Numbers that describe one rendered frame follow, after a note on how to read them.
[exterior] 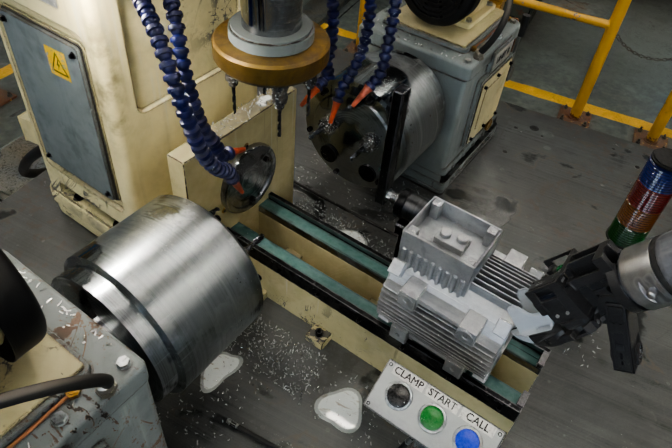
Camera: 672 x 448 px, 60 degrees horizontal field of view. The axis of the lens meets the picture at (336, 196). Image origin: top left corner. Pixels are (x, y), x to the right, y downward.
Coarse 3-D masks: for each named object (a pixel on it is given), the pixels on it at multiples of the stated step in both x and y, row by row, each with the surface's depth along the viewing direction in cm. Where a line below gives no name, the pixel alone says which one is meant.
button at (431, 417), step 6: (426, 408) 74; (432, 408) 74; (438, 408) 74; (420, 414) 74; (426, 414) 74; (432, 414) 74; (438, 414) 74; (420, 420) 74; (426, 420) 74; (432, 420) 74; (438, 420) 73; (426, 426) 74; (432, 426) 73; (438, 426) 73
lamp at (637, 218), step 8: (624, 208) 101; (632, 208) 99; (624, 216) 101; (632, 216) 100; (640, 216) 99; (648, 216) 98; (656, 216) 98; (624, 224) 102; (632, 224) 100; (640, 224) 100; (648, 224) 100; (640, 232) 101
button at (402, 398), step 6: (396, 384) 76; (402, 384) 76; (390, 390) 76; (396, 390) 76; (402, 390) 76; (408, 390) 76; (390, 396) 76; (396, 396) 76; (402, 396) 75; (408, 396) 75; (390, 402) 76; (396, 402) 75; (402, 402) 75
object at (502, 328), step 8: (392, 264) 90; (400, 264) 90; (392, 272) 90; (400, 272) 89; (528, 272) 91; (536, 272) 90; (384, 320) 98; (504, 320) 83; (496, 328) 83; (504, 328) 83; (504, 336) 83; (472, 376) 92; (488, 376) 92
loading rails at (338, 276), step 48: (240, 240) 113; (288, 240) 122; (336, 240) 116; (288, 288) 112; (336, 288) 107; (336, 336) 111; (384, 336) 101; (432, 384) 100; (480, 384) 94; (528, 384) 101
